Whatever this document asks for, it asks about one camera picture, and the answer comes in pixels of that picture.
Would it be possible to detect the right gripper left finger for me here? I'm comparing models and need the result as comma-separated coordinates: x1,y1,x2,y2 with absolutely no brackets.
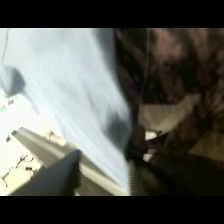
12,148,83,197

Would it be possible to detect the dark brown patterned garment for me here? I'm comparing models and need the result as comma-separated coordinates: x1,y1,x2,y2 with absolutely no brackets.
112,27,224,168

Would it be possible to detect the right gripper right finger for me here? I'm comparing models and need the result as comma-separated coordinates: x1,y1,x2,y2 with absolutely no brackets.
127,151,224,197

